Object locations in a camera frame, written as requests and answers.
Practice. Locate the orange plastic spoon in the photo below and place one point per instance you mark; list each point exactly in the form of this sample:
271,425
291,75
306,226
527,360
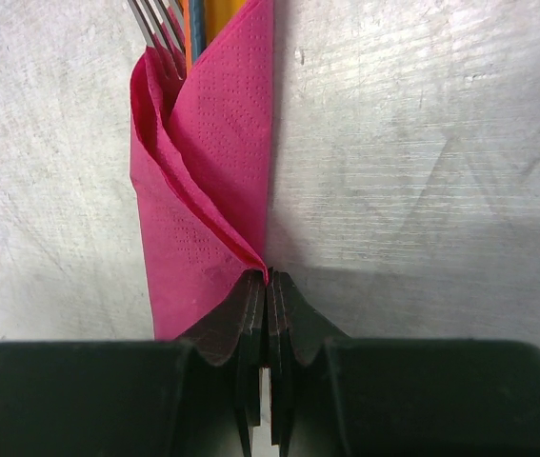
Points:
217,14

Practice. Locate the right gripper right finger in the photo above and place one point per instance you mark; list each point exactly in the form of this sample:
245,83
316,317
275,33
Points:
302,398

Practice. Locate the metal fork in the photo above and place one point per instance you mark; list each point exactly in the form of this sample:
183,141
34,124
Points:
162,24

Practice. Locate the pink paper napkin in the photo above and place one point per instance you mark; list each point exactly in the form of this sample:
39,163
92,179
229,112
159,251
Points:
200,150

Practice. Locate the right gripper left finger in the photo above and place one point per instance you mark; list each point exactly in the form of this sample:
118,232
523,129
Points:
221,392

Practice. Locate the black knife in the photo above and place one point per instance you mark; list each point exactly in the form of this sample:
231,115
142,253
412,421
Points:
198,41

